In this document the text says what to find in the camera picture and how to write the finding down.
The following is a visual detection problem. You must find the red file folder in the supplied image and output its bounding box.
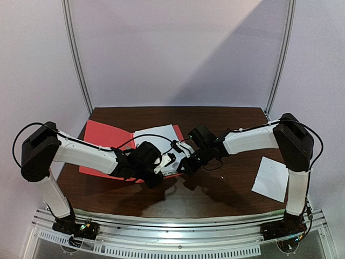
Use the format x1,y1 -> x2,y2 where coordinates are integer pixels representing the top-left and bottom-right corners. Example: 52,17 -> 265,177
79,120 -> 184,183

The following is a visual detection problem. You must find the small white paper sheet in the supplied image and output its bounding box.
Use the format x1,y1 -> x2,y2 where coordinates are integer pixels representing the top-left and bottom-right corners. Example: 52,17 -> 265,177
251,156 -> 288,203

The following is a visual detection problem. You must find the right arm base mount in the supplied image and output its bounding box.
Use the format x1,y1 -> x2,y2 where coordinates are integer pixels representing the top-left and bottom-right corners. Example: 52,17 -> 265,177
260,209 -> 313,254

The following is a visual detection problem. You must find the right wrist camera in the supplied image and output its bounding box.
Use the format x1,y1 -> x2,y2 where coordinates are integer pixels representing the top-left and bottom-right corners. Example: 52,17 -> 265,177
171,124 -> 218,157

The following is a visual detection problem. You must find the metal bottom folder clip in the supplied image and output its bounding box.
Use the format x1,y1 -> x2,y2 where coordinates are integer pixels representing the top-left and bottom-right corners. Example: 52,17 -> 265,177
162,171 -> 178,177

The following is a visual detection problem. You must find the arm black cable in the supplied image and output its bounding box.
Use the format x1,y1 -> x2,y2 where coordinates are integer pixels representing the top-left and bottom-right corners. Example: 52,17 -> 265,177
12,122 -> 59,169
280,120 -> 323,171

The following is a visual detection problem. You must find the left aluminium corner post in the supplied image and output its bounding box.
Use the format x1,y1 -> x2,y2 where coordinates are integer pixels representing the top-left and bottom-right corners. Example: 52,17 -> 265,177
61,0 -> 94,115

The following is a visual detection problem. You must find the large white paper sheet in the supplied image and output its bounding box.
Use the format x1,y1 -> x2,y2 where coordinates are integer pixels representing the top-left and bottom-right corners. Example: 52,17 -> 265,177
133,124 -> 182,173

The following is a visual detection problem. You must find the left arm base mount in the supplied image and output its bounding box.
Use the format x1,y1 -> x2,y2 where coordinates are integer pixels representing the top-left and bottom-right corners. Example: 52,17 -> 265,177
52,211 -> 100,248

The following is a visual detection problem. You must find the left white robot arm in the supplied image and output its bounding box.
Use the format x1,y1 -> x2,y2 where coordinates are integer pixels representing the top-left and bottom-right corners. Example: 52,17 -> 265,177
20,122 -> 171,234

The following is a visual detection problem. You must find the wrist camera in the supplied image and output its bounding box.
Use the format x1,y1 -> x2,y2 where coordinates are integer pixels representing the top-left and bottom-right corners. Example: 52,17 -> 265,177
171,124 -> 218,157
127,141 -> 176,174

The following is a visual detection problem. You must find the aluminium front rail frame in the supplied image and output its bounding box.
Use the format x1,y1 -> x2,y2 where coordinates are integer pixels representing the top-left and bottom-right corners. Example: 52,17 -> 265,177
23,209 -> 337,258

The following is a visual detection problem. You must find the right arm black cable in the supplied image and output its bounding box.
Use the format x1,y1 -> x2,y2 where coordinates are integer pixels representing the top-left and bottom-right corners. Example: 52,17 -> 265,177
280,120 -> 323,171

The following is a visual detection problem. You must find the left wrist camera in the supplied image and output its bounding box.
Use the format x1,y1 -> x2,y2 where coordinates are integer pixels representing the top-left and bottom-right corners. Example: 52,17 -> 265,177
127,141 -> 176,174

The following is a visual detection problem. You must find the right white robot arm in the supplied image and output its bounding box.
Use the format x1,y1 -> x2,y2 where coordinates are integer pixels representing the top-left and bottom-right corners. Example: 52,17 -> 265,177
177,113 -> 314,235

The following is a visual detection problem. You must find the aluminium corner post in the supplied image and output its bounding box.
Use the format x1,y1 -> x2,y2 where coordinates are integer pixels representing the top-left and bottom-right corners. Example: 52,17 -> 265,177
264,0 -> 296,118
61,0 -> 94,115

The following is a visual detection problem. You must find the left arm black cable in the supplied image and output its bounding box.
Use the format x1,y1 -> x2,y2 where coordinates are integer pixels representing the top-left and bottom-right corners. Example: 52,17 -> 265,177
12,122 -> 59,169

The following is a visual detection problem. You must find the right aluminium corner post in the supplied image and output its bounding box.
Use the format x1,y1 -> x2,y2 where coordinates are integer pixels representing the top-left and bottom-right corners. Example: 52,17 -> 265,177
264,0 -> 296,118

